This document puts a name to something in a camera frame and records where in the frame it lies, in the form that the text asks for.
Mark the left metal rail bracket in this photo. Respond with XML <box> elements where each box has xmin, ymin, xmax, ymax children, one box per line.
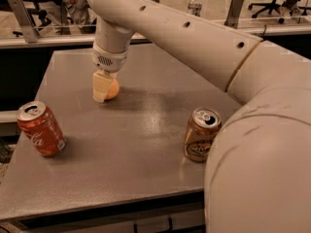
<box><xmin>8</xmin><ymin>0</ymin><xmax>39</xmax><ymax>43</ymax></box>

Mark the orange fruit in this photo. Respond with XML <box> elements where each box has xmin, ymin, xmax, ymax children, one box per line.
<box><xmin>106</xmin><ymin>79</ymin><xmax>120</xmax><ymax>100</ymax></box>

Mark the gold soda can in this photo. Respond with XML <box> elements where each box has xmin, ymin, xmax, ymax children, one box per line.
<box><xmin>184</xmin><ymin>107</ymin><xmax>222</xmax><ymax>162</ymax></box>

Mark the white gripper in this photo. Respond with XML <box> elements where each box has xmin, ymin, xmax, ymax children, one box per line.
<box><xmin>92</xmin><ymin>43</ymin><xmax>127</xmax><ymax>103</ymax></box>

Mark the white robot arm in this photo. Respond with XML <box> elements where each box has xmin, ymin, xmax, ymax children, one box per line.
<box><xmin>87</xmin><ymin>0</ymin><xmax>311</xmax><ymax>233</ymax></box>

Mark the black office chair right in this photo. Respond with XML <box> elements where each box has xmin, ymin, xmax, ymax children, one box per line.
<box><xmin>248</xmin><ymin>0</ymin><xmax>308</xmax><ymax>24</ymax></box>

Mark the clear water bottle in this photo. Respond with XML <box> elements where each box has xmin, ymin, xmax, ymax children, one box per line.
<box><xmin>188</xmin><ymin>0</ymin><xmax>202</xmax><ymax>17</ymax></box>

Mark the right metal rail bracket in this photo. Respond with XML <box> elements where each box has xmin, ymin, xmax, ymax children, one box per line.
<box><xmin>225</xmin><ymin>0</ymin><xmax>244</xmax><ymax>28</ymax></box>

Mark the red Coca-Cola can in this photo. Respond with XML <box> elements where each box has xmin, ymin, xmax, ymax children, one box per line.
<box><xmin>17</xmin><ymin>101</ymin><xmax>65</xmax><ymax>156</ymax></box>

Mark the metal rail bracket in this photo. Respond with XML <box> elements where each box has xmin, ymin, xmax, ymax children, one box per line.
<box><xmin>225</xmin><ymin>0</ymin><xmax>244</xmax><ymax>28</ymax></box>
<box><xmin>8</xmin><ymin>0</ymin><xmax>39</xmax><ymax>43</ymax></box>

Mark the metal ledge rail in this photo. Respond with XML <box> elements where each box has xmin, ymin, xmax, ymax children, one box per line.
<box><xmin>0</xmin><ymin>24</ymin><xmax>311</xmax><ymax>50</ymax></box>

